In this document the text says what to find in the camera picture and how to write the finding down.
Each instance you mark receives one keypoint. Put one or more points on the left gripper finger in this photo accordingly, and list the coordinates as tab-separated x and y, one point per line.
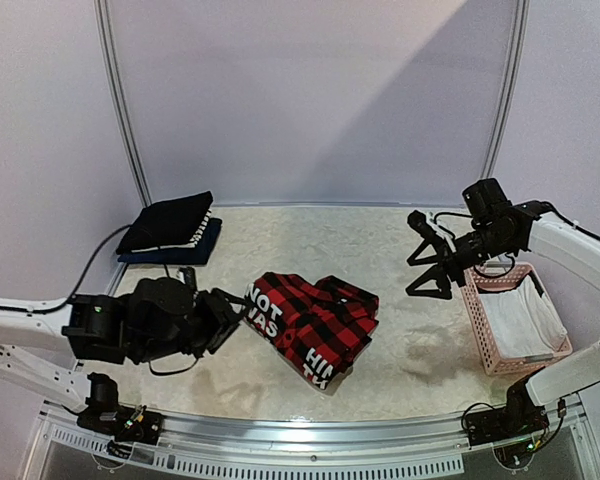
225	298
222	335

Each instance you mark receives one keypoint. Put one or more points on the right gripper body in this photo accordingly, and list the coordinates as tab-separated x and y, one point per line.
446	254

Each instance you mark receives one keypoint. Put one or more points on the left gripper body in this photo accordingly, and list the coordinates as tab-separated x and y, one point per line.
202	328

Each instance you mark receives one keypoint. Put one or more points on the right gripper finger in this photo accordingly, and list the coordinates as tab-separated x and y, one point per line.
422	252
433	283

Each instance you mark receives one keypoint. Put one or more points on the red black plaid shirt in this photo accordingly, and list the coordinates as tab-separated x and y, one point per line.
318	328

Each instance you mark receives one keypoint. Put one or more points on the white cloth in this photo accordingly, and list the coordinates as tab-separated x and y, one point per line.
523	319

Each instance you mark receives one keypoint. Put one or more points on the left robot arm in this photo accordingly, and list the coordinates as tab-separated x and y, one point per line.
160	318

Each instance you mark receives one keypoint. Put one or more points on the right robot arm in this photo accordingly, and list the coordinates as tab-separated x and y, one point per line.
498	227

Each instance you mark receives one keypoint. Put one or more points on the pink plastic laundry basket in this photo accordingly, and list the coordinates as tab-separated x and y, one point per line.
494	277

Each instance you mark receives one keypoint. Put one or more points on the folded navy blue garment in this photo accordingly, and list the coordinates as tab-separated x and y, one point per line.
195	256

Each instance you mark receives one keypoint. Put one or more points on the folded black garment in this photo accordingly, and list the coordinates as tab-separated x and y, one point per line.
168	223

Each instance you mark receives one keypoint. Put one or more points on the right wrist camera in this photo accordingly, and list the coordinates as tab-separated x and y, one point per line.
433	234

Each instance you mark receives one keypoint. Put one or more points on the right aluminium corner post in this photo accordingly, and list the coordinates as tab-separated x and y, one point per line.
512	65

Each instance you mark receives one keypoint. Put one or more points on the aluminium corner post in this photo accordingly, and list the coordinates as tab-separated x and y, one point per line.
116	87
512	65

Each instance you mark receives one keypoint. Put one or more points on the aluminium front rail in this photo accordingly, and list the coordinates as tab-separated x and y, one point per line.
438	446

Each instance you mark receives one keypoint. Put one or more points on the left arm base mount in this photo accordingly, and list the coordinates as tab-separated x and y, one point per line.
105	415

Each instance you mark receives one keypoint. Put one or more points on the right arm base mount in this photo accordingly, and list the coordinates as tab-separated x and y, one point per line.
484	423

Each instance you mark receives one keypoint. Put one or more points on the left aluminium corner post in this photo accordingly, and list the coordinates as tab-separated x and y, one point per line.
116	87

